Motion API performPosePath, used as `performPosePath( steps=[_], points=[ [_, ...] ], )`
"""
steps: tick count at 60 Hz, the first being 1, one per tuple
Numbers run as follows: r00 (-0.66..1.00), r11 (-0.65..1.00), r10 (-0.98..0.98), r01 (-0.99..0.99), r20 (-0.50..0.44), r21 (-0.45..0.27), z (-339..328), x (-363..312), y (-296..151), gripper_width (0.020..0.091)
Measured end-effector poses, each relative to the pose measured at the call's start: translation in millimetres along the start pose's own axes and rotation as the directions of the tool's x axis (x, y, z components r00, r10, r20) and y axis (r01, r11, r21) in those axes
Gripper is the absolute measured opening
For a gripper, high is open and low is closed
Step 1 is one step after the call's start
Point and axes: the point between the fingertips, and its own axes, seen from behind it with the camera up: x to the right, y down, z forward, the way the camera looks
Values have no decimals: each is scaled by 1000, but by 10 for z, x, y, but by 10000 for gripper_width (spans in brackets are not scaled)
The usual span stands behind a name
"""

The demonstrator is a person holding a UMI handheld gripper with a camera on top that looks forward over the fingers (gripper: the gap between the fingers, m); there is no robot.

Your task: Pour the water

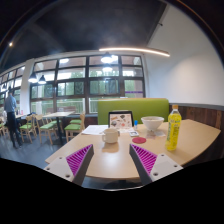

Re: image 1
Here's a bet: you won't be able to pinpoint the wooden dining table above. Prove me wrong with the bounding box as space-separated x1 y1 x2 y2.
42 110 76 144

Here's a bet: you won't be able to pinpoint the dark-framed window wall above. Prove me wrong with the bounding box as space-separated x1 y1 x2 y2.
0 53 146 116

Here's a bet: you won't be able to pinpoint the wooden chairs with green seats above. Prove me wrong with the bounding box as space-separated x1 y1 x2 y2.
0 113 87 145

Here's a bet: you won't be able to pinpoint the white paper sheet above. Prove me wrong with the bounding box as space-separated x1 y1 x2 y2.
81 124 109 136

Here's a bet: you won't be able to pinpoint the colourful printed leaflet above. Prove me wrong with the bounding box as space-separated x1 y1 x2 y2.
111 127 133 134

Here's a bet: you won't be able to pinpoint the white mug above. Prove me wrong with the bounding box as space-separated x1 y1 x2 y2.
101 128 120 145

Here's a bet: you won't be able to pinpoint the green bench backrest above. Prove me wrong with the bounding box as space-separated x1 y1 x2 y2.
97 97 170 126

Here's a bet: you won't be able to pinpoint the flat round red coaster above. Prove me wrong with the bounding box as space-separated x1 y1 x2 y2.
131 136 148 145

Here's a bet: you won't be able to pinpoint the black-framed tablet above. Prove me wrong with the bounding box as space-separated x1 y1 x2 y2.
107 110 135 130

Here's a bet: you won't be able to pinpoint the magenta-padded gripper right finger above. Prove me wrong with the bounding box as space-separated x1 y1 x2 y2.
129 143 184 186

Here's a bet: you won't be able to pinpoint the long curved ceiling light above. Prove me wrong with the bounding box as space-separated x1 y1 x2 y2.
98 46 171 58

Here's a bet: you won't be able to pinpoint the black pendant lamps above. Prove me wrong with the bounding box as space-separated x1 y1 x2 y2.
0 51 116 93

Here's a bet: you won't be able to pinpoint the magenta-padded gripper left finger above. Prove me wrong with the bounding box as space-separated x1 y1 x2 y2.
43 143 95 187

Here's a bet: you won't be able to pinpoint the yellow drink bottle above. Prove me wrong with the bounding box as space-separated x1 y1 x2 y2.
165 104 183 152

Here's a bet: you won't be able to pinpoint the person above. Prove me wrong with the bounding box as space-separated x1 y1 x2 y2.
3 87 24 149

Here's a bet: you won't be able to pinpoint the white bowl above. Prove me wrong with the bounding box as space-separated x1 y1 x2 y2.
140 115 165 132

